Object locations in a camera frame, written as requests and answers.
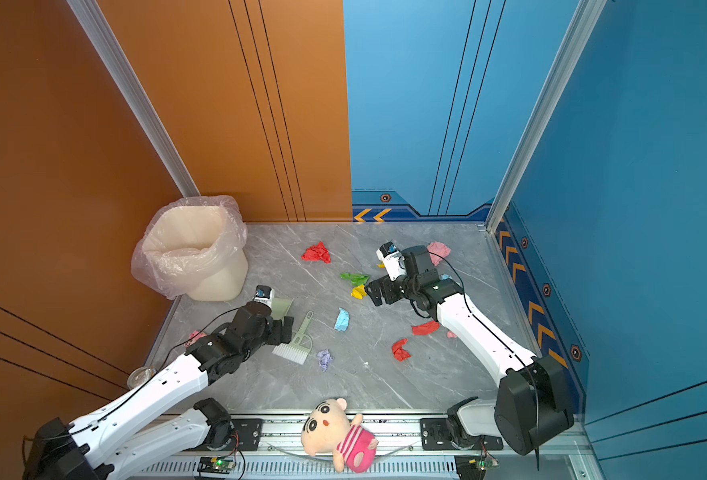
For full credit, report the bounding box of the green paper scrap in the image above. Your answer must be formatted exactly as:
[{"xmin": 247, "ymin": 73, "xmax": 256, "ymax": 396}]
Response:
[{"xmin": 339, "ymin": 272, "xmax": 371, "ymax": 287}]

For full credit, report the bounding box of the light blue paper scrap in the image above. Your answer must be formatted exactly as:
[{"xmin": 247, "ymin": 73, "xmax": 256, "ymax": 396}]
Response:
[{"xmin": 334, "ymin": 308, "xmax": 350, "ymax": 332}]

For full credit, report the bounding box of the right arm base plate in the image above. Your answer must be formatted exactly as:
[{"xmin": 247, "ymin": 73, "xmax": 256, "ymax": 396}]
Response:
[{"xmin": 419, "ymin": 417, "xmax": 505, "ymax": 451}]

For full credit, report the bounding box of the green hand brush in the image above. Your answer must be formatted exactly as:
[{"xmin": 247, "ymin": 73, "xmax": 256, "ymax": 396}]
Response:
[{"xmin": 272, "ymin": 310, "xmax": 314, "ymax": 365}]

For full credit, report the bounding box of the clear plastic bin liner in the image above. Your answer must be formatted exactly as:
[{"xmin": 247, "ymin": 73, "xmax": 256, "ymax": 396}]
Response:
[{"xmin": 130, "ymin": 195, "xmax": 248, "ymax": 300}]

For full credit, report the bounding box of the left green circuit board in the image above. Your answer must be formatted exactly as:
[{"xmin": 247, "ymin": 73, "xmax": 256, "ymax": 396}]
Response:
[{"xmin": 196, "ymin": 457, "xmax": 237, "ymax": 477}]

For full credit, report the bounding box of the pink paper scrap far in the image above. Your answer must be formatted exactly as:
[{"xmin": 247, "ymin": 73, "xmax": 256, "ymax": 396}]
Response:
[{"xmin": 427, "ymin": 242, "xmax": 451, "ymax": 266}]

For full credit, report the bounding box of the green dustpan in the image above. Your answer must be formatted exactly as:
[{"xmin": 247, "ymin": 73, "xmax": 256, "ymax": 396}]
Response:
[{"xmin": 271, "ymin": 298, "xmax": 293, "ymax": 320}]

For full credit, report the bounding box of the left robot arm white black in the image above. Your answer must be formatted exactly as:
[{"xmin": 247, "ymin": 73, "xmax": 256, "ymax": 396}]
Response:
[{"xmin": 22, "ymin": 301, "xmax": 293, "ymax": 479}]

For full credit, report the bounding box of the aluminium front rail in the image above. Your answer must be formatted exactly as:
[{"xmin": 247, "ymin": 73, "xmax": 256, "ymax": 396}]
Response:
[{"xmin": 76, "ymin": 412, "xmax": 605, "ymax": 480}]

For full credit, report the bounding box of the right green circuit board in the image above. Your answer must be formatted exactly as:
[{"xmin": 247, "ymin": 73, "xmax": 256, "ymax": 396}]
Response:
[{"xmin": 455, "ymin": 456, "xmax": 499, "ymax": 480}]

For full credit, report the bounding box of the green circuit board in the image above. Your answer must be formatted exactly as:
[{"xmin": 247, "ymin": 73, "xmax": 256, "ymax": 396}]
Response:
[
  {"xmin": 196, "ymin": 457, "xmax": 237, "ymax": 477},
  {"xmin": 455, "ymin": 456, "xmax": 499, "ymax": 480}
]

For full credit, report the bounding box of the cream trash bin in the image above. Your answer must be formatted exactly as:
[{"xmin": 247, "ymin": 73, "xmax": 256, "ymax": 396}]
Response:
[{"xmin": 141, "ymin": 205, "xmax": 250, "ymax": 302}]

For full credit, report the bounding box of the yellow paper scrap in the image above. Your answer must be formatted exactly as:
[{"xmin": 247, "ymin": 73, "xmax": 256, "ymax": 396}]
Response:
[{"xmin": 351, "ymin": 285, "xmax": 367, "ymax": 300}]

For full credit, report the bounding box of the red paper scrap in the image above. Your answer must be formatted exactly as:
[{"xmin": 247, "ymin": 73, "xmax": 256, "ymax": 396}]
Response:
[
  {"xmin": 391, "ymin": 338, "xmax": 411, "ymax": 362},
  {"xmin": 301, "ymin": 241, "xmax": 331, "ymax": 264},
  {"xmin": 411, "ymin": 320, "xmax": 441, "ymax": 336}
]

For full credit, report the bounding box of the red paper scrap crumpled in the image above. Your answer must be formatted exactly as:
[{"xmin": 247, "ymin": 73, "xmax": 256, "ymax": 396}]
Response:
[{"xmin": 391, "ymin": 338, "xmax": 411, "ymax": 362}]

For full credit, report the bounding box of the red paper scrap flat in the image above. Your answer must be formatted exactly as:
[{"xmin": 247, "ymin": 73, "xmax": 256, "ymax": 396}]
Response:
[{"xmin": 411, "ymin": 320, "xmax": 441, "ymax": 336}]

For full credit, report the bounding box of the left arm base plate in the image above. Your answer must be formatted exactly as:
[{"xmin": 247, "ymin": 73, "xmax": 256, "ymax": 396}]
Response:
[{"xmin": 189, "ymin": 417, "xmax": 263, "ymax": 453}]

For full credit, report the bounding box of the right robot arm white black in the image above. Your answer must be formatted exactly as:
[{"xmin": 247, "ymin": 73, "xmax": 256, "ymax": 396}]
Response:
[{"xmin": 365, "ymin": 242, "xmax": 575, "ymax": 455}]

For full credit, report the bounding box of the plush doll pink shirt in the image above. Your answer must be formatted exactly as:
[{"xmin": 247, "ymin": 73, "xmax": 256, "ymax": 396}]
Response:
[{"xmin": 300, "ymin": 398, "xmax": 379, "ymax": 473}]

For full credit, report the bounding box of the purple paper scrap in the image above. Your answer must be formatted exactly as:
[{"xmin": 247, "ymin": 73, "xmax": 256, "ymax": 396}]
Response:
[{"xmin": 316, "ymin": 349, "xmax": 333, "ymax": 372}]

